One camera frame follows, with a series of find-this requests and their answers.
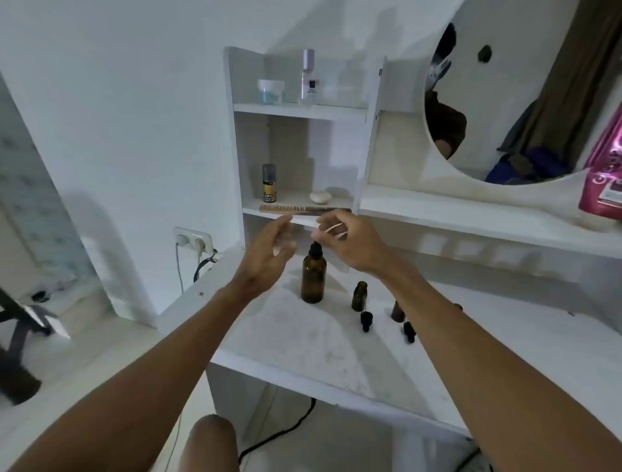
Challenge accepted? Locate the person's left hand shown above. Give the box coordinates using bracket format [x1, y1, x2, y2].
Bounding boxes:
[231, 215, 298, 295]

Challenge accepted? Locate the person's right hand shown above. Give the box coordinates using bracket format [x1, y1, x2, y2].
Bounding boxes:
[311, 209, 395, 277]

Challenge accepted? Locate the person's right forearm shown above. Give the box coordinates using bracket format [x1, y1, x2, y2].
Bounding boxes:
[376, 253, 622, 472]

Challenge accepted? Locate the person's left forearm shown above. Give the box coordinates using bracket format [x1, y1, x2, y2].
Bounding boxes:
[9, 279, 265, 472]

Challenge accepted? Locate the wooden comb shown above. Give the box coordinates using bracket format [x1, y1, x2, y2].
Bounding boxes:
[259, 204, 351, 215]

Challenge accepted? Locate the grey capped spray can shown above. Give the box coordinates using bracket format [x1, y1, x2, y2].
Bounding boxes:
[262, 164, 278, 204]

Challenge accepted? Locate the large amber dropper bottle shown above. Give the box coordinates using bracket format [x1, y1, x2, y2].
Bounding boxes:
[300, 242, 327, 305]

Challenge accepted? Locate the white vanity dresser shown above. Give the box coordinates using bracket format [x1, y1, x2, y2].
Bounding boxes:
[156, 46, 622, 472]

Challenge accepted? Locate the light blue cream jar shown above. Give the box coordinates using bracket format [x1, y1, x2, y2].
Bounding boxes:
[257, 79, 285, 106]

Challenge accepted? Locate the clear bottle with lilac cap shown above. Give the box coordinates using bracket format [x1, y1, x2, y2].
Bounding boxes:
[298, 49, 318, 108]

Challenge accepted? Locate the round mirror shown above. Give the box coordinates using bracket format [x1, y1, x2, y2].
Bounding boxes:
[423, 0, 622, 186]

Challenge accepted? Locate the person's leg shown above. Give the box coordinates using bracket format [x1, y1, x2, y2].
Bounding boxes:
[181, 414, 240, 472]

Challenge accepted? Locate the pink plastic packet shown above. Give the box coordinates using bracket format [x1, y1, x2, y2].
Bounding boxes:
[578, 104, 622, 221]

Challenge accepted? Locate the black chair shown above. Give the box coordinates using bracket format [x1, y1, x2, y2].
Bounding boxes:
[0, 286, 60, 406]

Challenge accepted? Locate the white wall socket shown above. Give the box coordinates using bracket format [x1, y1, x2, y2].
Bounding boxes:
[173, 227, 214, 254]

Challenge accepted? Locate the black floor cable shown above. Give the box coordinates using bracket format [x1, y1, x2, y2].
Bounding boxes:
[237, 398, 317, 464]

